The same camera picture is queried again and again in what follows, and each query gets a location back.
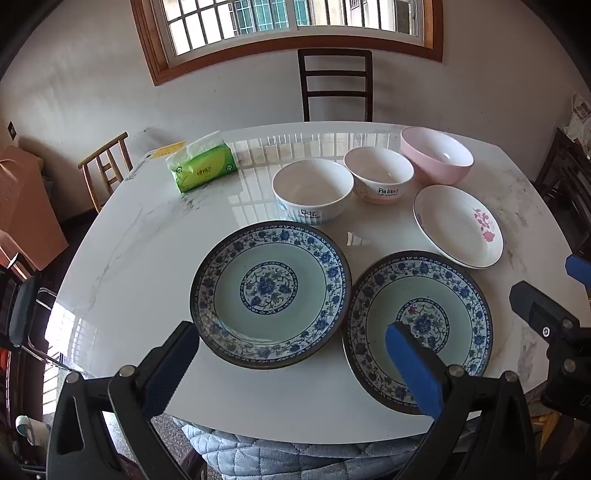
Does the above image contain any white roll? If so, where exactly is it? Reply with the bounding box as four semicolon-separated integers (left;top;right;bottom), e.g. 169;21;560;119
16;415;51;446

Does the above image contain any bamboo chair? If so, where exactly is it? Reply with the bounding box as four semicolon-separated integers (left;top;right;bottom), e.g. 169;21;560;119
529;397;573;462

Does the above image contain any dark wooden furniture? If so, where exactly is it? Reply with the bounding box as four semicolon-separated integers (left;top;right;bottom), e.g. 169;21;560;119
533;127;591;259

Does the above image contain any green tissue pack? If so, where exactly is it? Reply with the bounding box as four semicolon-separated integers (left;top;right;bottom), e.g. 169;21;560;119
166;130;239;195

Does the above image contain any wooden framed window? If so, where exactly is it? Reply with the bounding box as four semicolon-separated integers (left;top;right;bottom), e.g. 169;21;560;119
130;0;444;87

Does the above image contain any white plate with pink flower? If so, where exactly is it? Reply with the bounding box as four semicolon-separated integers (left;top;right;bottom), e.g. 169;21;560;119
412;184;504;270

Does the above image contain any dark wooden chair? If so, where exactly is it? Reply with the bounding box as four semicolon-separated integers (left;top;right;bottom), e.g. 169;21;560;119
297;48;374;123

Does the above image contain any light wooden chair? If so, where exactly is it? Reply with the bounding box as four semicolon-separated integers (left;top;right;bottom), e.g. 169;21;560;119
77;132;134;214

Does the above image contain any yellow rectangular sticker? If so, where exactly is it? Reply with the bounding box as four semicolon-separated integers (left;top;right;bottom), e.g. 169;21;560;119
150;142;188;162

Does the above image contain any orange cardboard box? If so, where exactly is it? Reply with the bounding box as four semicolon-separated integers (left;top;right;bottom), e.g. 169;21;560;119
0;144;70;273

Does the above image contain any black office chair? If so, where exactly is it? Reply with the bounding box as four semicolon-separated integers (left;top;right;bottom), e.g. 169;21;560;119
0;263;86;370

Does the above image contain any blue floral plate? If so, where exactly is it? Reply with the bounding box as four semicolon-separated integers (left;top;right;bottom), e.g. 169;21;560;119
342;250;494;415
189;220;354;370

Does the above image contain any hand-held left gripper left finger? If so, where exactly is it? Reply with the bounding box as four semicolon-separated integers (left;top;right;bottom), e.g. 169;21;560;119
46;320;201;480

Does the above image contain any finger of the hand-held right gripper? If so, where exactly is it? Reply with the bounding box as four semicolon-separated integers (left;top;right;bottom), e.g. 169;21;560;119
509;280;581;342
565;253;591;301

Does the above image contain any grey quilted cloth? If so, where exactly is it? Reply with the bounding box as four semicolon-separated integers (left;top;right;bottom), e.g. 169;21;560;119
180;413;462;480

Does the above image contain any white bowl with blue stripes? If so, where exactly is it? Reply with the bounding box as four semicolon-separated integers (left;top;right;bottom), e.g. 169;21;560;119
271;158;355;225

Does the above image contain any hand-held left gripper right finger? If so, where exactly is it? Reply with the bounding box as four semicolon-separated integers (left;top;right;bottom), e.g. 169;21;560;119
385;320;539;480

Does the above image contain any white bowl with pink base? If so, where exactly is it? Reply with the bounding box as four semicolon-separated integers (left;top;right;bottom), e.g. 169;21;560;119
343;147;415;205

